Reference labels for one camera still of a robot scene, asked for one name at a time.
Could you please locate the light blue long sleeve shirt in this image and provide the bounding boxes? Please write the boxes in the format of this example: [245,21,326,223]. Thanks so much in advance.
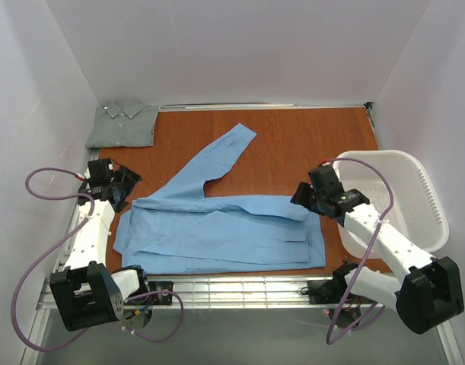
[113,124,326,275]

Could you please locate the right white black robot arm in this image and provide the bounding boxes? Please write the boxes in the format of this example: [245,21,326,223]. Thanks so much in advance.
[291,160,464,335]

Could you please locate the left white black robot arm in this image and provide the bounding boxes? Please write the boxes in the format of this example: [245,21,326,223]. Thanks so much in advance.
[49,158,149,332]

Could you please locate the folded grey long sleeve shirt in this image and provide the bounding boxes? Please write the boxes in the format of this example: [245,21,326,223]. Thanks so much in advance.
[85,102,159,149]

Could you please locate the white plastic laundry basket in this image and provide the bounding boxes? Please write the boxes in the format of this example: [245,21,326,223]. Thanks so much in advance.
[333,150,449,253]

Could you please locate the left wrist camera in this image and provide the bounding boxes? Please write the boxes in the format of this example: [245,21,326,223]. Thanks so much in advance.
[77,160,114,182]

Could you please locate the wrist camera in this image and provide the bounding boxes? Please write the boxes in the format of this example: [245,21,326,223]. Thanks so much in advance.
[77,160,114,182]
[318,159,333,167]

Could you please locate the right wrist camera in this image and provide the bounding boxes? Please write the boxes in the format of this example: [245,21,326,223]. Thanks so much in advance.
[318,159,333,167]

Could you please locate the aluminium left frame rail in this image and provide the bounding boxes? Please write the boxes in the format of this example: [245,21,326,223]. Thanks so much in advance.
[51,148,100,277]

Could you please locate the aluminium frame rail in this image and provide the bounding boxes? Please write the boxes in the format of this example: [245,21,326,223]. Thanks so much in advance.
[159,103,365,112]
[51,148,100,277]
[364,102,381,150]
[37,275,444,311]

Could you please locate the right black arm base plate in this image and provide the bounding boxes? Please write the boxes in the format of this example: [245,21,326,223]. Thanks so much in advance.
[300,278,347,304]

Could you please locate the aluminium back frame rail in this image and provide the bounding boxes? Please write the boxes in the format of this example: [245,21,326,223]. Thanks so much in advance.
[159,103,365,112]

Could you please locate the aluminium right frame rail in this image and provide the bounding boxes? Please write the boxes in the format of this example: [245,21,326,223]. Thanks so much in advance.
[364,102,381,150]

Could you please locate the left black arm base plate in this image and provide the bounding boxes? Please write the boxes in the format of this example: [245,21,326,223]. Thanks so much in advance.
[141,281,174,306]

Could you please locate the aluminium front frame rail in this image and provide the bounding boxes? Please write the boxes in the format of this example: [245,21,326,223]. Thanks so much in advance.
[37,275,444,311]

